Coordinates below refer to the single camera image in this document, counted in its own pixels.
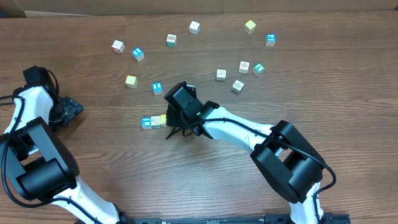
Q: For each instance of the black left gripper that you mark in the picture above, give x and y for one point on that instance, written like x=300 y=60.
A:
x=72 y=107

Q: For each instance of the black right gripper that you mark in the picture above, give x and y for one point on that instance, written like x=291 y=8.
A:
x=172 y=121

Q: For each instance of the wooden block yellow B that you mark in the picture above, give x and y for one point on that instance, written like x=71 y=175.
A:
x=163 y=120

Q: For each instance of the wooden block green trim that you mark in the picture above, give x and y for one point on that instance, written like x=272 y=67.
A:
x=155 y=121

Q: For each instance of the wooden block green H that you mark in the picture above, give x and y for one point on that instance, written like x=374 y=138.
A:
x=237 y=87

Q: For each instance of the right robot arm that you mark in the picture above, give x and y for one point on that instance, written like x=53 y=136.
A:
x=289 y=163

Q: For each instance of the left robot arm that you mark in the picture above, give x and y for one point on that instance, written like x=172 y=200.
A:
x=37 y=169

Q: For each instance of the wooden block blue middle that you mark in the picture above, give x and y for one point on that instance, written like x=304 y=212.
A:
x=157 y=88

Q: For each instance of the wooden block red trim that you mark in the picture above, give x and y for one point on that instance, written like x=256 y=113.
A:
x=220 y=75

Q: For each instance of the wooden block yellow left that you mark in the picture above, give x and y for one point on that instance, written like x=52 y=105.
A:
x=131 y=81

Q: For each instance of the wooden block red sided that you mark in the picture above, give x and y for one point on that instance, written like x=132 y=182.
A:
x=243 y=67

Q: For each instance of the wooden block pink trim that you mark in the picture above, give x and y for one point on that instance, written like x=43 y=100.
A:
x=118 y=46

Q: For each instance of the wooden block far white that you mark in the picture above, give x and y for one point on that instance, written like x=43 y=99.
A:
x=194 y=27

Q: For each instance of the wooden block green seven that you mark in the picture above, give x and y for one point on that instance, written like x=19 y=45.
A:
x=258 y=69

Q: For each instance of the cardboard back board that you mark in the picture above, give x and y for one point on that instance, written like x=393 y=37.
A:
x=28 y=8

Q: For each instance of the wooden block yellow far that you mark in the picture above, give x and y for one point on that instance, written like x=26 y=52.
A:
x=249 y=27

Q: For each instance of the wooden block blue P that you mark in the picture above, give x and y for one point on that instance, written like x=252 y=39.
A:
x=270 y=40

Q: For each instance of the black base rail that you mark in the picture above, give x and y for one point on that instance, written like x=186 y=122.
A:
x=328 y=218

